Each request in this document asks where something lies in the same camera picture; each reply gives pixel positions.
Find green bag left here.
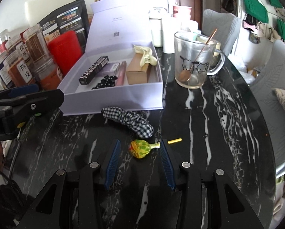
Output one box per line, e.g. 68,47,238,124
243,0,269,23

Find green bag lower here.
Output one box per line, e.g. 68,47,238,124
277,18,285,40

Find pink paper bowls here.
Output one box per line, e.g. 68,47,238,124
173,5,192,18

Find grey chair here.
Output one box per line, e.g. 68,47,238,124
201,9,241,56
250,40,285,177

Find red filled plastic jar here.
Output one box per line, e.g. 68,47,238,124
0,29,10,53

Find white foam board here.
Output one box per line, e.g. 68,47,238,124
24,0,75,26

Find near grey chair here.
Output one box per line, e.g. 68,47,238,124
250,40,285,177

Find white lidded jar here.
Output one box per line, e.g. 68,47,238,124
149,7,167,47

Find lavender gift box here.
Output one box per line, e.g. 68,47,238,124
58,0,163,116

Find dark filled plastic jar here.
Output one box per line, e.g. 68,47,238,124
0,51,15,88

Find far grey chair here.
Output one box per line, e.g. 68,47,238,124
201,9,241,56

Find black white gingham scrunchie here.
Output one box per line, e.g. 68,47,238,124
101,106,154,139

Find brown filled plastic jar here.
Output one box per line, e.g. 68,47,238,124
23,24,51,66

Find copper spoon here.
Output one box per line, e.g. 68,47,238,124
178,28,219,83

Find orange filled plastic jar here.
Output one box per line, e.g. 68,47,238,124
33,57,63,90

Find pink lip gloss tube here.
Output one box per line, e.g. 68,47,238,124
116,61,126,86

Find black lettered cosmetic box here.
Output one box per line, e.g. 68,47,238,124
79,56,109,85

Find masking tape roll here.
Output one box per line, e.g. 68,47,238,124
196,34,221,57

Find cream hair claw clip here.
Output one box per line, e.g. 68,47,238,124
134,46,158,67

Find yellow wrapped lollipop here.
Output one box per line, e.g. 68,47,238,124
128,139,161,159

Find dark hanging handbag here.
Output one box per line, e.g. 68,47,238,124
221,0,237,15

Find red cylinder canister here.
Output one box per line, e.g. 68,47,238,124
48,31,82,77

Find black coffee bag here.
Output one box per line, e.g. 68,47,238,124
39,0,89,51

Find tan cardboard box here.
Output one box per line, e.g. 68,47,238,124
126,53,151,85

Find glass cartoon mug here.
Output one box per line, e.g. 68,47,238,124
173,31,226,90

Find black polka dot scrunchie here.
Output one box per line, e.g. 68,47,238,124
92,75,118,90

